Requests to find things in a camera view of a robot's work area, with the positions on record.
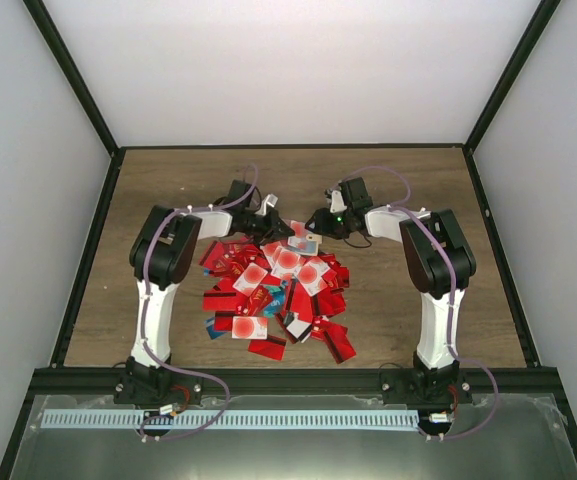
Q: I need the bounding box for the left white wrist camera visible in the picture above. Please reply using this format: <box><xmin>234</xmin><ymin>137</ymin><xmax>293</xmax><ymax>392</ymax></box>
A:
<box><xmin>257</xmin><ymin>194</ymin><xmax>278</xmax><ymax>216</ymax></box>

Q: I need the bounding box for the white pink gradient card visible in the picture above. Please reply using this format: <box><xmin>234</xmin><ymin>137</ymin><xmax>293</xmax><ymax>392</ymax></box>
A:
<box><xmin>233</xmin><ymin>263</ymin><xmax>268</xmax><ymax>297</ymax></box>

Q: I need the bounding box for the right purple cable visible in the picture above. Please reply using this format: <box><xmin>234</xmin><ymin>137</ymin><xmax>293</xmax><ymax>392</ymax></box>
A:
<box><xmin>335</xmin><ymin>166</ymin><xmax>500</xmax><ymax>442</ymax></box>

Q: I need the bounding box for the beige leather card holder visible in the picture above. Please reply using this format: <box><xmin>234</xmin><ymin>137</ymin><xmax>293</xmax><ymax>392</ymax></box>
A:
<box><xmin>286</xmin><ymin>220</ymin><xmax>322</xmax><ymax>256</ymax></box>

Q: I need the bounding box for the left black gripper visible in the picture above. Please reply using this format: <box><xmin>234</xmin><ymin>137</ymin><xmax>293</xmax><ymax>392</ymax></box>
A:
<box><xmin>241</xmin><ymin>208</ymin><xmax>294</xmax><ymax>246</ymax></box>

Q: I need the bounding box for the red card bottom right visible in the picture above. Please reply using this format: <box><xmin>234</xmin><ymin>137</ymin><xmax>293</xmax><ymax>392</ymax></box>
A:
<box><xmin>311</xmin><ymin>322</ymin><xmax>356</xmax><ymax>364</ymax></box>

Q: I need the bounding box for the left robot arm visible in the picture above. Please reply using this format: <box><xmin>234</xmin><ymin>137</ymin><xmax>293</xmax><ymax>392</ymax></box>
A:
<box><xmin>117</xmin><ymin>180</ymin><xmax>294</xmax><ymax>404</ymax></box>

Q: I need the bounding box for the red card bottom centre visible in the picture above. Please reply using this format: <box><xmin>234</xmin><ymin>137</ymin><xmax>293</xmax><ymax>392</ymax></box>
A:
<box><xmin>248</xmin><ymin>335</ymin><xmax>286</xmax><ymax>361</ymax></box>

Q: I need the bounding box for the white red circle card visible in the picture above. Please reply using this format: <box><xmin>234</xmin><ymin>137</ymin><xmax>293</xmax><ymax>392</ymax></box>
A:
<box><xmin>297</xmin><ymin>256</ymin><xmax>335</xmax><ymax>297</ymax></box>

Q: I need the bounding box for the black front frame rail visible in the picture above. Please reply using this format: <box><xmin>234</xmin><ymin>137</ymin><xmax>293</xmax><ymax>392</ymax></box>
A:
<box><xmin>26</xmin><ymin>367</ymin><xmax>563</xmax><ymax>405</ymax></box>

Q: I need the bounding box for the light blue cable duct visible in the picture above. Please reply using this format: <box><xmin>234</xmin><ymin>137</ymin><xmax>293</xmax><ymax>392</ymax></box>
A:
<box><xmin>41</xmin><ymin>409</ymin><xmax>419</xmax><ymax>431</ymax></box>

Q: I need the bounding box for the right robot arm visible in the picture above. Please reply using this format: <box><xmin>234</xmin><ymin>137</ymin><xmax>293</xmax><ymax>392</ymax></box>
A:
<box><xmin>306</xmin><ymin>177</ymin><xmax>476</xmax><ymax>403</ymax></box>

